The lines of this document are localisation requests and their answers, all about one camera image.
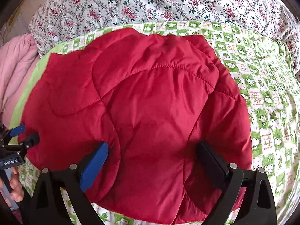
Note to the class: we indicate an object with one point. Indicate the floral white quilt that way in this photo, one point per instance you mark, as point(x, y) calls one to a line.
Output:
point(59, 20)

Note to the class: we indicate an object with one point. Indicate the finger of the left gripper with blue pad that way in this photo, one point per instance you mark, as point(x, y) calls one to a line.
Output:
point(17, 131)

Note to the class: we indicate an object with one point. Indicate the green patterned bed sheet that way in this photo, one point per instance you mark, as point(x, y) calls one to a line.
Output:
point(262, 69)

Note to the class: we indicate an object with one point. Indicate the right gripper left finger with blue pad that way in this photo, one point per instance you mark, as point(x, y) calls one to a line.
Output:
point(47, 204)

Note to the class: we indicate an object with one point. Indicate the red quilted puffer jacket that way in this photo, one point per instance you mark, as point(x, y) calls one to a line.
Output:
point(152, 99)

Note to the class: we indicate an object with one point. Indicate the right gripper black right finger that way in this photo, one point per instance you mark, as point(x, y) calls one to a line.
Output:
point(258, 205)

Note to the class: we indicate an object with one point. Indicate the pink folded blanket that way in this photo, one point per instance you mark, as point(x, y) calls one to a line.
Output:
point(18, 59)

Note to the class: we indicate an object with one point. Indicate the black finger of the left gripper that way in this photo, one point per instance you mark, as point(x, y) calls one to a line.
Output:
point(31, 141)

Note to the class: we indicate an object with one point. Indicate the person's left hand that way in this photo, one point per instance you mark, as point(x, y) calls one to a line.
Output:
point(17, 193)

